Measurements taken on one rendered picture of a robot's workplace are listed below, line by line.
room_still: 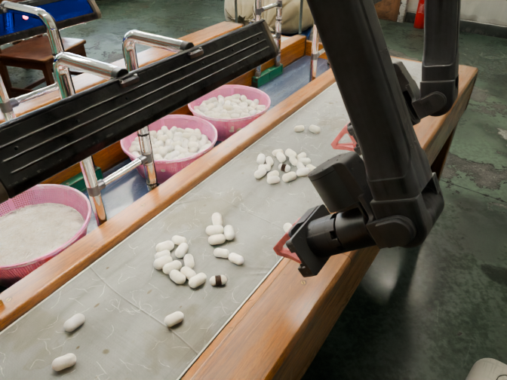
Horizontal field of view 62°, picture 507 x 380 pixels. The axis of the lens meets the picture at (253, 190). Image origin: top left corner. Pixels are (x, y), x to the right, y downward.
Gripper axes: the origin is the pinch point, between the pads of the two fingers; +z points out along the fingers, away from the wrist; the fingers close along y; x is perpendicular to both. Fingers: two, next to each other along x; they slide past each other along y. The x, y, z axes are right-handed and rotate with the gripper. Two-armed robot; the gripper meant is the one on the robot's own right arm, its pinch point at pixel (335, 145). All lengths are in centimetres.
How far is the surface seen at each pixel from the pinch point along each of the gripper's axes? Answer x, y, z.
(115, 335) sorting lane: 3, 58, 16
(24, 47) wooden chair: -132, -67, 216
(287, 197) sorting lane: 4.8, 9.2, 12.7
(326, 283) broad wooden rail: 16.2, 30.3, -4.2
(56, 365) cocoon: 0, 67, 17
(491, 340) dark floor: 99, -45, 16
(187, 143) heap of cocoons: -18.7, 3.2, 40.4
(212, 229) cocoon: -0.3, 29.7, 16.2
